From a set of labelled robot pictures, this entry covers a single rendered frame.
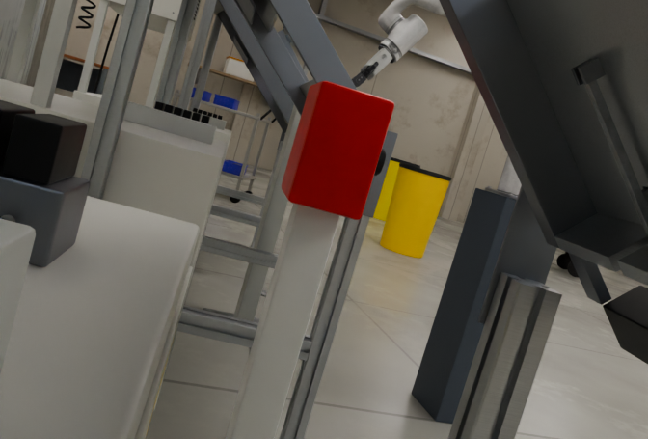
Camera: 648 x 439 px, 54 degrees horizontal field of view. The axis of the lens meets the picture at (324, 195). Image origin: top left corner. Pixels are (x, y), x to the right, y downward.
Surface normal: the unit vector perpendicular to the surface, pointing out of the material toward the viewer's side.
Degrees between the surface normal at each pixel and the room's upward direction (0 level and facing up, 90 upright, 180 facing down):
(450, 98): 90
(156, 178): 90
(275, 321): 90
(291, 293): 90
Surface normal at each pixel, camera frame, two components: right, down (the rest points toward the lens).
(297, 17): 0.14, 0.13
